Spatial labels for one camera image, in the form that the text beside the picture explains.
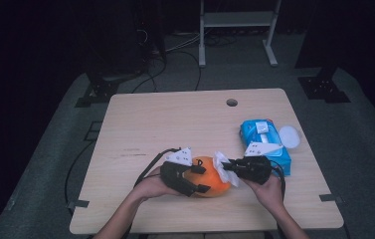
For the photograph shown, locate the white floor cables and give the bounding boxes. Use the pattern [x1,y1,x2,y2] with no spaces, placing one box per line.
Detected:
[165,32,203,54]

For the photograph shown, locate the black tape floor outline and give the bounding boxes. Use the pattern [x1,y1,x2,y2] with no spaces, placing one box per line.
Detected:
[83,120,104,142]

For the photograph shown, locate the white wet wipe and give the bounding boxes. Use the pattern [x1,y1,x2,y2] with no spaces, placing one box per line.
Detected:
[212,150,241,188]

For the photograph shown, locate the left hand-held gripper cable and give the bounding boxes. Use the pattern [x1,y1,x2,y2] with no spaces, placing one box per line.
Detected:
[132,147,181,188]

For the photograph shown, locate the right hand-held gripper cable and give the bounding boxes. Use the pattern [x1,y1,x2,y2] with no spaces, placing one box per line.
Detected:
[269,160,287,200]

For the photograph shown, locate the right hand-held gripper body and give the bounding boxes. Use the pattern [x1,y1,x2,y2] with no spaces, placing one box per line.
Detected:
[236,141,284,186]

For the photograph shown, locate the blue wet wipe pack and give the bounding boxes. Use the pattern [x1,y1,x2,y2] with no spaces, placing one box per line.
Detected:
[239,119,302,177]

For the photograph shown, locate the person's left hand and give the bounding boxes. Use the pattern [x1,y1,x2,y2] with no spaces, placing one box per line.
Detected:
[130,164,180,202]

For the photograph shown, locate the thin black floor cable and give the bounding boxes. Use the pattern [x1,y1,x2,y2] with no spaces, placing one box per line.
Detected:
[63,140,96,213]

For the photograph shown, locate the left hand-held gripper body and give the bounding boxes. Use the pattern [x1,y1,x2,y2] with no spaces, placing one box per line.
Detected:
[159,146,197,197]

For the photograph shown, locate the hand-held gripper cable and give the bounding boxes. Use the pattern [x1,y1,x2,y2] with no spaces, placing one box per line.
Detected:
[269,160,287,200]
[132,147,181,188]

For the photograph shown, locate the black tape strip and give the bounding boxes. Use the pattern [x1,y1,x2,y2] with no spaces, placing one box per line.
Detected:
[318,193,344,204]
[67,199,91,210]

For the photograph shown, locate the white metal stand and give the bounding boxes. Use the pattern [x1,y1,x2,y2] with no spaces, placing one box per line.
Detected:
[198,0,282,69]

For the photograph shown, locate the orange plush toy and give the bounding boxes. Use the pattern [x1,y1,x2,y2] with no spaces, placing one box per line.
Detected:
[185,155,233,199]

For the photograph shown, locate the person's right hand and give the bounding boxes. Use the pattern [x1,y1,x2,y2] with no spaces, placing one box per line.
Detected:
[240,174,286,214]

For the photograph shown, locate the black stand base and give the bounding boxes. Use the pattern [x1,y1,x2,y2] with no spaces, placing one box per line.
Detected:
[75,71,149,109]
[297,65,352,104]

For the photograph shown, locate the coiled black cable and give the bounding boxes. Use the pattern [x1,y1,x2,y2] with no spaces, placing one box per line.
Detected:
[204,32,239,48]

